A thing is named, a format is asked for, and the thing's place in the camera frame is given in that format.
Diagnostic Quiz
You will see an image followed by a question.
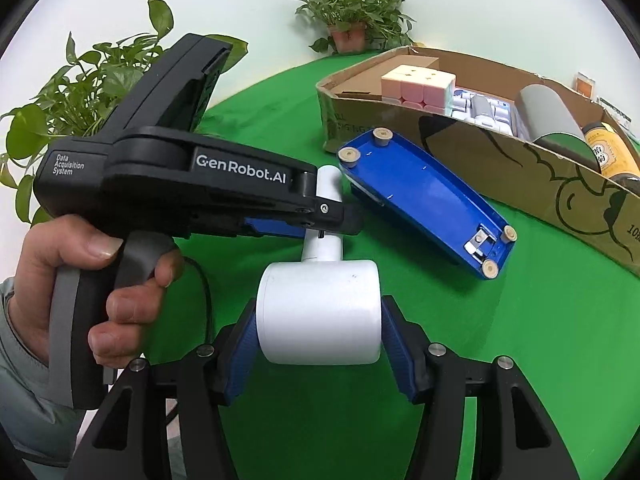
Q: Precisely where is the pastel magic cube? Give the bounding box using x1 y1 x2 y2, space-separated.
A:
381 65 456 115

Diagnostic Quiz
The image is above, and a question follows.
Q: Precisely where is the small green white card box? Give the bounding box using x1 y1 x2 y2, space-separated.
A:
597 96 640 143

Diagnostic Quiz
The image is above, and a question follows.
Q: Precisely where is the leafy plant at left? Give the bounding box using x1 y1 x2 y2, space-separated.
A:
0 0 250 226

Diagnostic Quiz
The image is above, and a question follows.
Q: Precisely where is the blue board game box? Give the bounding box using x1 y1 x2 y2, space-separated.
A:
451 88 513 136

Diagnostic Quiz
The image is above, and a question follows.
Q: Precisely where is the potted plant in back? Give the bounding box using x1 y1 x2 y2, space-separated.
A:
295 0 414 54

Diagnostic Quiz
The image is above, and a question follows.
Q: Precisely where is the small orange box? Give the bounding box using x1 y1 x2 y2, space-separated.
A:
573 73 596 101

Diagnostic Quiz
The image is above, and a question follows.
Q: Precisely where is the large cardboard box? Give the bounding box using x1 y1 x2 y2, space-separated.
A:
316 47 639 274

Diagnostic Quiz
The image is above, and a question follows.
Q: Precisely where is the yellow labelled jar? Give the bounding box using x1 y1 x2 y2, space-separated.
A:
582 122 639 181

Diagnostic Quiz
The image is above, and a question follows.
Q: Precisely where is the white plastic pipe fitting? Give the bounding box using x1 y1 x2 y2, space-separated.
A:
254 164 384 366

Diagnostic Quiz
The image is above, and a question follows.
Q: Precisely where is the grey sleeve forearm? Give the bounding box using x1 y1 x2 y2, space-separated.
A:
1 278 86 479

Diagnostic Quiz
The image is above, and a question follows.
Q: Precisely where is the person's left hand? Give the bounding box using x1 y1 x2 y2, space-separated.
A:
6 216 183 368

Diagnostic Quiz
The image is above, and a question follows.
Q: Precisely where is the blue stapler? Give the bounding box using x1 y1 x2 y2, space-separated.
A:
337 127 518 280

